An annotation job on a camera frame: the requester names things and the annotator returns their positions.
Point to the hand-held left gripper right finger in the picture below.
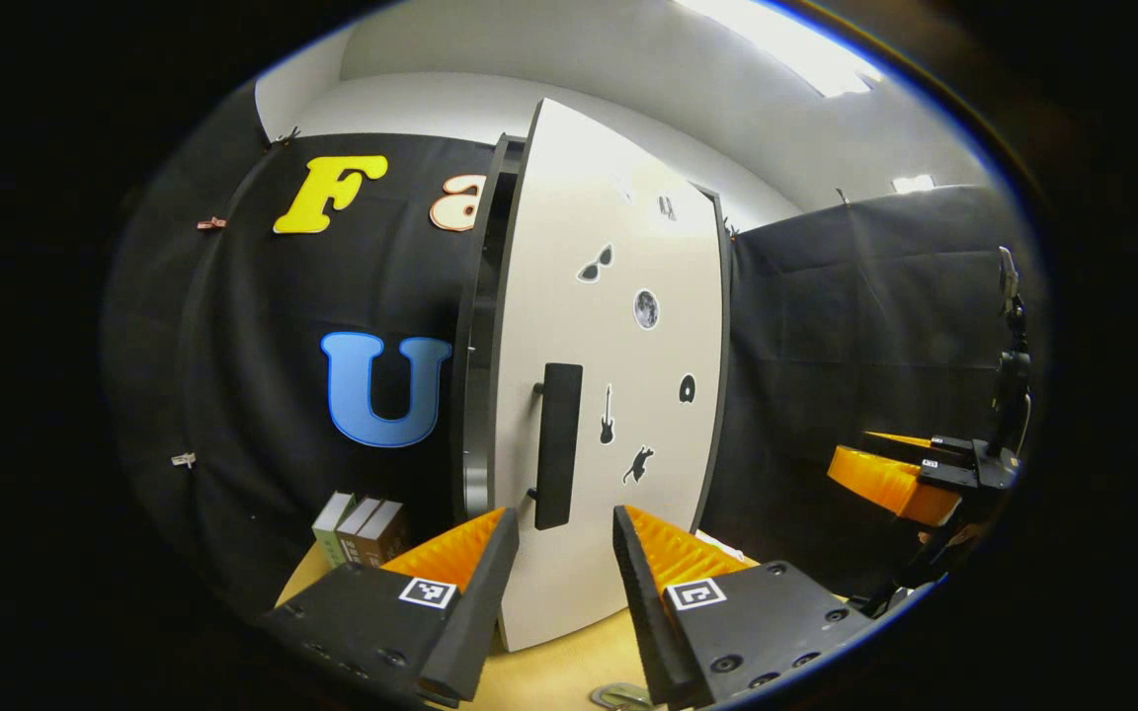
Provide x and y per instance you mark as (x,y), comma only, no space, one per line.
(648,632)

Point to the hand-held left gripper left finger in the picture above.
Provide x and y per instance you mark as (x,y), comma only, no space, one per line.
(475,622)

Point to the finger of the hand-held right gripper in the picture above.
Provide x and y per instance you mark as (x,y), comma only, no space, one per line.
(890,482)
(954,449)

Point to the white wavy coaster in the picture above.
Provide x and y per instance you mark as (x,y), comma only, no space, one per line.
(599,696)

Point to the grey cabinet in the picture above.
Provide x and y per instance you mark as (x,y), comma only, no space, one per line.
(475,346)

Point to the green and white object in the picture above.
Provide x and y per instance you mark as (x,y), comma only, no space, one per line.
(727,546)

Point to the brown book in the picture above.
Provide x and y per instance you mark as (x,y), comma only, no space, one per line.
(381,538)

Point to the olive book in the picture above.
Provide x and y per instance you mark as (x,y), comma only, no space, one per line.
(357,528)

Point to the black backdrop cloth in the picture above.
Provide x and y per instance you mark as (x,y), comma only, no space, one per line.
(826,326)

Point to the green book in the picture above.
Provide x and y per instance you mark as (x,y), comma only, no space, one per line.
(332,523)

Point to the small ceiling light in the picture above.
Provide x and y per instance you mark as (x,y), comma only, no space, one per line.
(913,184)

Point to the silver cloth clip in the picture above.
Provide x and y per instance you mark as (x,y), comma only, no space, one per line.
(184,459)

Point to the copper cloth clip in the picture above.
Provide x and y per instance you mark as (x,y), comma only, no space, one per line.
(211,223)

